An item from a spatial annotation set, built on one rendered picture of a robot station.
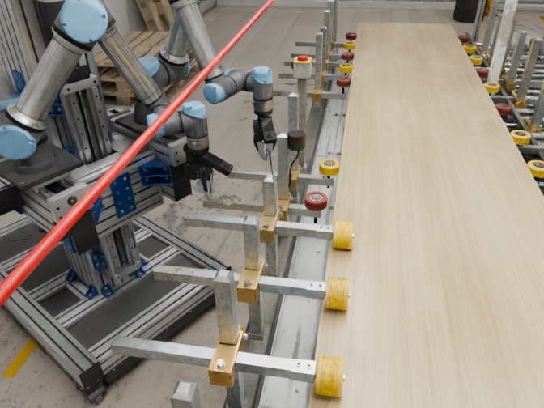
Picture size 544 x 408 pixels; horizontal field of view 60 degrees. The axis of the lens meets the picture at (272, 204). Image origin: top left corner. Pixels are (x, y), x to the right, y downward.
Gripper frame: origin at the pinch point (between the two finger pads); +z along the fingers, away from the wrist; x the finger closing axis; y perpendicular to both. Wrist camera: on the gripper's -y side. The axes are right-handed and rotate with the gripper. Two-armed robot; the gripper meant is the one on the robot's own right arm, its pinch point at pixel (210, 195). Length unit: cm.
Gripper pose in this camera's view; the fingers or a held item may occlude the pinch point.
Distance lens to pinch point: 175.5
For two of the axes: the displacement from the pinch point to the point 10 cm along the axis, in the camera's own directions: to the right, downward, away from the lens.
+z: 0.2, 8.3, 5.5
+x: -1.8, 5.5, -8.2
